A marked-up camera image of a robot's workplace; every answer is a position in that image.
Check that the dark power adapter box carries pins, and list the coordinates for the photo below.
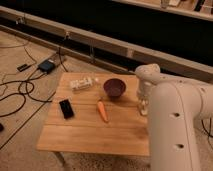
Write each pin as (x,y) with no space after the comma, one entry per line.
(46,66)

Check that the dark purple bowl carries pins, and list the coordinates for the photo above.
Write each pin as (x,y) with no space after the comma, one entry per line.
(114,87)

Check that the wooden folding table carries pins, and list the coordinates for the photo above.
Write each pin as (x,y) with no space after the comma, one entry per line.
(124,134)

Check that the small black device on floor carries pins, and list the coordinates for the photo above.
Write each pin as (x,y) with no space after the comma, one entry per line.
(23,67)

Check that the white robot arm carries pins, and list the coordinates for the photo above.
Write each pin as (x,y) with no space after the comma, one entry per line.
(171,104)

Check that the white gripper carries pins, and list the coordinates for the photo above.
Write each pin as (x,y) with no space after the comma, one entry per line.
(143,93)

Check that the orange carrot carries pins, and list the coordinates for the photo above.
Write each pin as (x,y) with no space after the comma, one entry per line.
(102,110)

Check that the black smartphone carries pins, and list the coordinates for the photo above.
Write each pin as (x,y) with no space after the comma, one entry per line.
(66,109)

